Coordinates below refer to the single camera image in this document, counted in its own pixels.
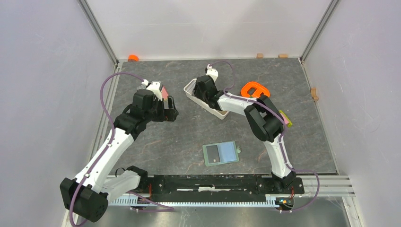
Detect white rectangular tray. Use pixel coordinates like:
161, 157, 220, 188
183, 79, 229, 120

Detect green card holder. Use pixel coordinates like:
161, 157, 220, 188
202, 140, 241, 166

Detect black VIP card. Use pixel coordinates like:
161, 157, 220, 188
206, 145, 220, 164

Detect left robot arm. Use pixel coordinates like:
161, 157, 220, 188
60, 89, 178, 222

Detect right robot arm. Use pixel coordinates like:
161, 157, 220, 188
184, 75, 296, 193

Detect pink wooden block puzzle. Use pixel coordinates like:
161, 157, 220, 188
161, 86, 169, 100

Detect orange curved track piece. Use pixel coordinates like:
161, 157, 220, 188
240, 81, 270, 98

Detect orange tape roll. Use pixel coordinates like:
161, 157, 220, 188
127, 54, 139, 62

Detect wooden block right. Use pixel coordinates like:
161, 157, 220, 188
278, 53, 288, 58

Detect pink yellow green brick stack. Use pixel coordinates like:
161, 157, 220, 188
279, 110, 293, 127

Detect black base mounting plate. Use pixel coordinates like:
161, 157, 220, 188
134, 175, 305, 203

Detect curved wooden piece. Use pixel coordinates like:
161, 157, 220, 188
310, 87, 319, 102

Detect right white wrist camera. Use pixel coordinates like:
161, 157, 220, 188
205, 64, 218, 82

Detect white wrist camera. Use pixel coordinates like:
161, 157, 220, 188
205, 64, 218, 82
141, 79, 164, 101

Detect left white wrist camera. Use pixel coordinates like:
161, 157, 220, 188
141, 79, 164, 101

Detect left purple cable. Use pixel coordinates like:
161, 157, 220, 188
69, 72, 148, 227

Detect purple cable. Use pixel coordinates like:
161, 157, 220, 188
209, 60, 320, 214
69, 72, 148, 227

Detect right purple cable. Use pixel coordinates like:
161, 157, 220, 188
209, 60, 320, 214

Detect aluminium frame rail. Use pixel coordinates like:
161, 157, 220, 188
106, 175, 354, 207

